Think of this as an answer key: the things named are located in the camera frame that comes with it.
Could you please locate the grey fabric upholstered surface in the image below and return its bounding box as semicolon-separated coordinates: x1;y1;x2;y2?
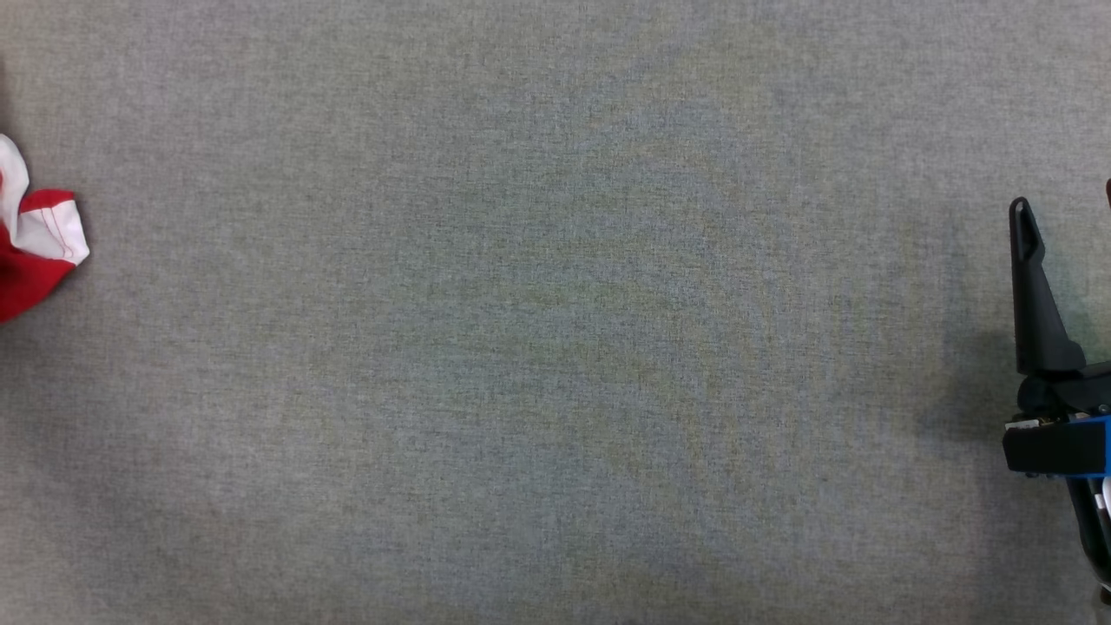
0;0;1111;625

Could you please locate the red basketball jersey number 23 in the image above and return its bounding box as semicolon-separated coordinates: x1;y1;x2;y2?
0;133;91;324

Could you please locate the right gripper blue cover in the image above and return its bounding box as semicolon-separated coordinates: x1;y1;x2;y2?
1004;177;1111;478

